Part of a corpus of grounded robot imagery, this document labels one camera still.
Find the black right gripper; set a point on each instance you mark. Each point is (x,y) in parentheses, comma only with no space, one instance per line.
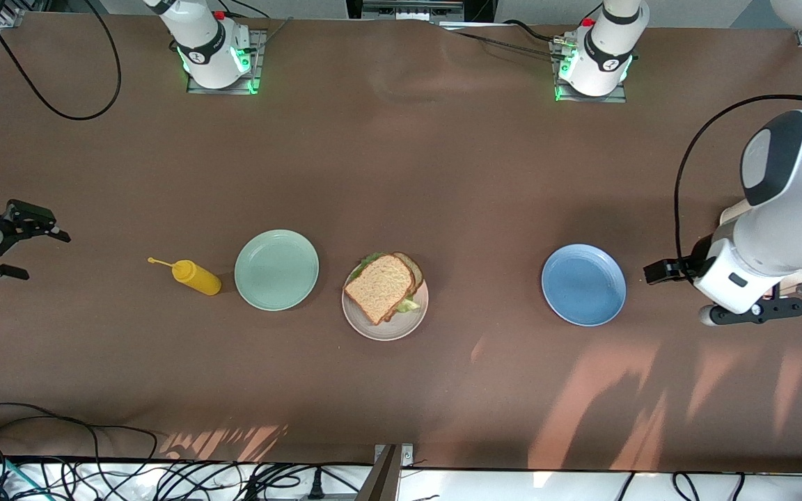
(12,224)

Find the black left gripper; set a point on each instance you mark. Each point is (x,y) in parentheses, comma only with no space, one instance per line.
(682,268)

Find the yellow mustard squeeze bottle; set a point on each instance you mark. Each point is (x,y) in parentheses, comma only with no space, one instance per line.
(199,278)

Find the brown bread slice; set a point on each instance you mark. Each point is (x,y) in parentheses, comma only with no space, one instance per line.
(413,268)
(376,289)

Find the green lettuce leaf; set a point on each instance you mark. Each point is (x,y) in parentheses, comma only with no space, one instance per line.
(409,305)

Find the blue plate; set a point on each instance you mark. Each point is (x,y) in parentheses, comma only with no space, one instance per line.
(582,285)

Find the mint green plate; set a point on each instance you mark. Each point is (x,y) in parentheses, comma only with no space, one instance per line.
(276,271)

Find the beige plate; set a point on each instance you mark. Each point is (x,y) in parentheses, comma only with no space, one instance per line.
(401,325)

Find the black power plug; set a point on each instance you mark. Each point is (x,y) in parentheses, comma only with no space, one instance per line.
(315,483)

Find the metal table bracket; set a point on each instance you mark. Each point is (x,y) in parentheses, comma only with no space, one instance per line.
(387,480)

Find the black metal equipment frame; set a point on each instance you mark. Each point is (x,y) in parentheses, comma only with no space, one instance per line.
(408,10)

